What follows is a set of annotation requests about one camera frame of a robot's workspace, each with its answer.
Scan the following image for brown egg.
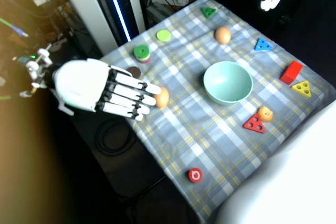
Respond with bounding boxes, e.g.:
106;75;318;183
214;26;232;45
154;86;170;109

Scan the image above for teal bowl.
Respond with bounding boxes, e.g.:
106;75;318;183
203;61;254;105

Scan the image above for blue triangle block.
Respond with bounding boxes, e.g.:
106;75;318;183
254;37;274;52

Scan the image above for dark brown disc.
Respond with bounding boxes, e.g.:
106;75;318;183
127;66;142;79

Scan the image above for green triangle block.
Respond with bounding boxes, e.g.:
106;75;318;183
201;6;217;19

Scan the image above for stack of coloured rings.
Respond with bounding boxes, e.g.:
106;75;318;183
133;44;152;64

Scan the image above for white pillar with blue light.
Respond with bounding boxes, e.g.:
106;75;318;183
54;0;146;57

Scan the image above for red rectangular block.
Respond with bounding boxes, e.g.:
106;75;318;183
279;60;304;85

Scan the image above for light green disc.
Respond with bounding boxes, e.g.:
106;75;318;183
155;29;172;42

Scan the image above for yellow triangle block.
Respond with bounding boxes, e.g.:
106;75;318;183
291;80;312;98

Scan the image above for orange toy cookie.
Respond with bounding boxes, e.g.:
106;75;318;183
257;106;274;123

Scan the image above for blue plaid cloth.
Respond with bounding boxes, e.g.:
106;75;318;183
100;0;336;223

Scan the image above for red triangle block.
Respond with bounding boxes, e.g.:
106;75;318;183
243;113;266;134

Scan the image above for red disc with white symbol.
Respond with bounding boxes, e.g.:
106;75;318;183
187;167;203;184

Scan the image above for white robot body shell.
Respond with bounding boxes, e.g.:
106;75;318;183
215;100;336;224

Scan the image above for black coiled cable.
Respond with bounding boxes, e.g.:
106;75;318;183
94;118;138;157

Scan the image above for green cable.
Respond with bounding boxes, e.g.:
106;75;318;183
0;18;29;38

